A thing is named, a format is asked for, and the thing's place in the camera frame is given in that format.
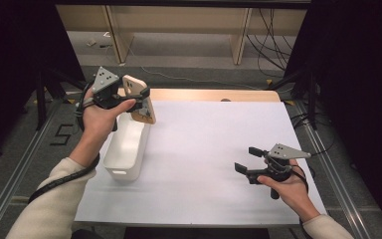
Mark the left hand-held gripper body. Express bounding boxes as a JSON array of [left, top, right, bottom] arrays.
[[91, 65, 144, 115]]

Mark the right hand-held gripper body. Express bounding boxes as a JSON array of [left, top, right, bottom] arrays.
[[246, 142, 312, 201]]

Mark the beige printed phone case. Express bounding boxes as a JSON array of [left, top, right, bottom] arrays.
[[121, 74, 157, 125]]

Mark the white plastic bin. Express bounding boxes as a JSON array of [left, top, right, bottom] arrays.
[[102, 112, 152, 182]]

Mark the person's right hand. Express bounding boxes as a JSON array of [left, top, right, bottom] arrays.
[[256, 158, 321, 223]]

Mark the person's left hand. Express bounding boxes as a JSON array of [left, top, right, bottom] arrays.
[[75, 87, 137, 154]]

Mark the white paper sheet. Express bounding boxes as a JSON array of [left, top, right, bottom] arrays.
[[74, 100, 328, 227]]

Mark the black tripod stand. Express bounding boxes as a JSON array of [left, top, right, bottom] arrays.
[[266, 66, 320, 131], [34, 67, 97, 131]]

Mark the light wooden table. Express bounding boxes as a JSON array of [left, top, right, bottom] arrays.
[[117, 87, 282, 104]]

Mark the light wooden shelf unit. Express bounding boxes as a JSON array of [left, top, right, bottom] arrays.
[[55, 4, 308, 66]]

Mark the black curtain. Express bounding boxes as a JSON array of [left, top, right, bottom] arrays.
[[284, 0, 382, 231], [0, 0, 87, 161]]

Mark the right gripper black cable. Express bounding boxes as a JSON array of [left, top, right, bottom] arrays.
[[290, 163, 316, 195]]

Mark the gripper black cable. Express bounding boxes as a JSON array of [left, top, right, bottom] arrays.
[[290, 163, 316, 195], [27, 81, 101, 205]]

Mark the thin white floor cable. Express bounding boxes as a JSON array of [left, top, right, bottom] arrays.
[[125, 46, 264, 92]]

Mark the black floor cable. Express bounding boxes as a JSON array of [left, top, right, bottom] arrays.
[[290, 112, 338, 158]]

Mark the aluminium floor rail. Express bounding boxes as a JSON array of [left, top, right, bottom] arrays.
[[292, 99, 376, 239], [0, 99, 65, 239]]

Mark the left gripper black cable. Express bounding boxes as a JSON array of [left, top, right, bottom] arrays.
[[27, 81, 101, 205]]

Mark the bundle of black cables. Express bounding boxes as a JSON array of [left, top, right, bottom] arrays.
[[246, 7, 294, 80]]

